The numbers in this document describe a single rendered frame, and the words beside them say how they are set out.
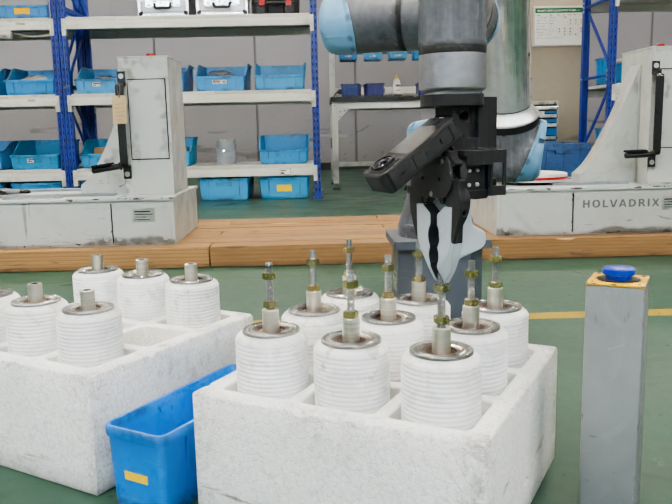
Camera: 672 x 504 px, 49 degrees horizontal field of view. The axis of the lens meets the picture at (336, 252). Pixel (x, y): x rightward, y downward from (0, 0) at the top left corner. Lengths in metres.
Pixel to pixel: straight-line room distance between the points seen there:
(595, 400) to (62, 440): 0.75
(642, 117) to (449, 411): 2.51
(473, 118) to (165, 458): 0.59
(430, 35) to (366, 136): 8.41
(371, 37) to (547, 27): 6.41
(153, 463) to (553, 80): 6.57
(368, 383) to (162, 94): 2.21
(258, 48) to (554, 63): 3.66
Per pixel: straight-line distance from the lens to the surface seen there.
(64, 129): 5.78
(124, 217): 2.98
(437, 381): 0.86
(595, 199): 3.08
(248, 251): 2.84
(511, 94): 1.38
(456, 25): 0.83
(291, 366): 0.97
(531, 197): 3.00
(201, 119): 9.32
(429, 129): 0.83
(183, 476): 1.09
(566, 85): 7.37
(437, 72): 0.83
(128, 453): 1.08
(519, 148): 1.40
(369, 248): 2.84
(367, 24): 0.96
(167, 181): 3.00
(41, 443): 1.23
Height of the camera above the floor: 0.51
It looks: 10 degrees down
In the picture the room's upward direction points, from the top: 1 degrees counter-clockwise
